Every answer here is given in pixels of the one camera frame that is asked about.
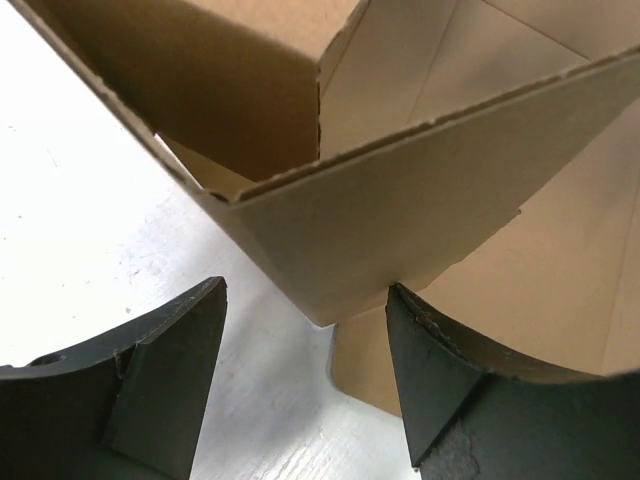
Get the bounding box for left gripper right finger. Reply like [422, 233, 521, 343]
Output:
[385, 284, 639, 479]

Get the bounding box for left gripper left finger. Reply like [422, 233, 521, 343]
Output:
[1, 277, 227, 479]

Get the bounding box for cardboard box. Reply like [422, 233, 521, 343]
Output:
[15, 1, 639, 414]

